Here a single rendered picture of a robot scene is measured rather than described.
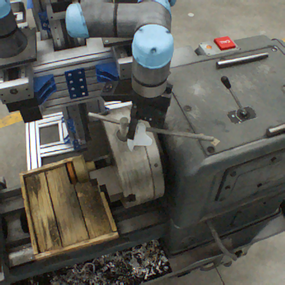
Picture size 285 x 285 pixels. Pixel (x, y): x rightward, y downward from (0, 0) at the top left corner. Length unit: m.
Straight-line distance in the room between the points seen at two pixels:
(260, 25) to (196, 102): 2.74
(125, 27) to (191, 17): 2.96
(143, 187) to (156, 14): 0.52
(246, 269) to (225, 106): 1.32
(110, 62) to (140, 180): 0.68
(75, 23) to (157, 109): 0.27
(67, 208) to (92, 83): 0.61
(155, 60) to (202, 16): 3.08
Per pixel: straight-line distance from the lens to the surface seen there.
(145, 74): 0.67
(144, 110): 0.80
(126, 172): 0.98
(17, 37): 1.45
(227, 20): 3.70
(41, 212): 1.31
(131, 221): 1.26
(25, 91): 1.42
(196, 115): 1.02
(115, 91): 0.81
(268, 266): 2.22
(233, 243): 1.62
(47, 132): 2.38
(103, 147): 1.09
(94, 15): 0.73
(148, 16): 0.71
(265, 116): 1.07
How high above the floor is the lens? 2.03
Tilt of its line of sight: 55 degrees down
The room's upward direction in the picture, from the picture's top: 2 degrees counter-clockwise
